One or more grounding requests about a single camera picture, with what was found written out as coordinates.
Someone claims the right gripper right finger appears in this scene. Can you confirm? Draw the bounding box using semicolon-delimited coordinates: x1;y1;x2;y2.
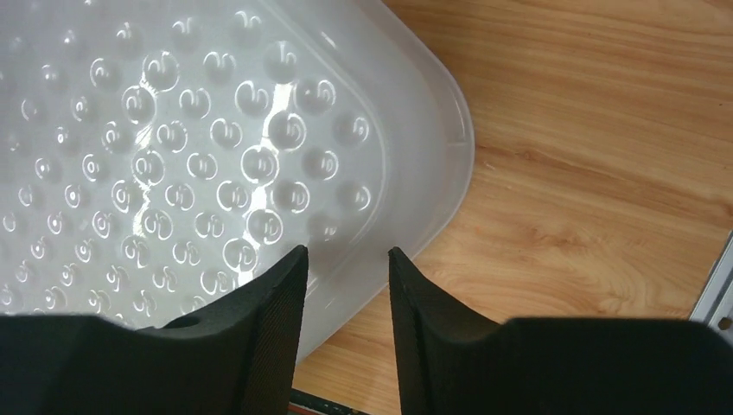
388;248;732;414

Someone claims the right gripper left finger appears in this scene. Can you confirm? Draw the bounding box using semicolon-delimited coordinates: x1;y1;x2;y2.
1;246;309;414

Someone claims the large white plastic tub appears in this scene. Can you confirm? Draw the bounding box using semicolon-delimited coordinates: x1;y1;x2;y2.
1;1;475;359

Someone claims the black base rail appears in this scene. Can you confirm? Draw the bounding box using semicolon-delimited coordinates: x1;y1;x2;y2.
287;389;367;415

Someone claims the right aluminium frame post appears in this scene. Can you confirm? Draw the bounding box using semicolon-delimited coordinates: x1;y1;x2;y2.
689;232;732;344

